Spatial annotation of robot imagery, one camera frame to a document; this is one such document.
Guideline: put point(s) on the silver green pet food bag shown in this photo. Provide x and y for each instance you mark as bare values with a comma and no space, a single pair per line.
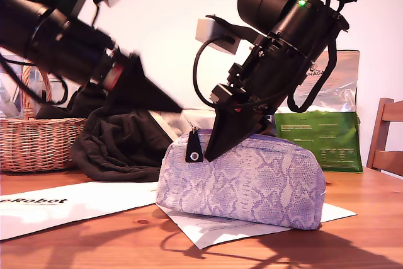
330,143

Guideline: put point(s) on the small white capped bottle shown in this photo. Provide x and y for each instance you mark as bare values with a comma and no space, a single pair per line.
56,89

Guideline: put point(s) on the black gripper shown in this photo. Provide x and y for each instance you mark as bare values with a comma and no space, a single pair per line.
267,73
75,51

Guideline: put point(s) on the wooden chair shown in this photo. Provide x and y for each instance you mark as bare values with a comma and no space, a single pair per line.
381,158

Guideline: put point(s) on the white paper sheet fine print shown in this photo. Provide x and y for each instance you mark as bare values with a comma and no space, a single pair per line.
220,234

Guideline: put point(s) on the woven wicker basket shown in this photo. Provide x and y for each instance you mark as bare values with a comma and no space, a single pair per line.
37,146

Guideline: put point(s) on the purple snakeskin zip bag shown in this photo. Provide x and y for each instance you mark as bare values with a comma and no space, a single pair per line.
252,187

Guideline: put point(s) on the white paper sheet bold print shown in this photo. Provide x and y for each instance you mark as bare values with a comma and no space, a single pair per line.
78,209

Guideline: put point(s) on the dark brown beige garment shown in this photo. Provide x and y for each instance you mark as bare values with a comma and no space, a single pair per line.
126,143

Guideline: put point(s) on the clear plastic container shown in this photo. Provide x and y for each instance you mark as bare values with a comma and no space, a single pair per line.
6,99

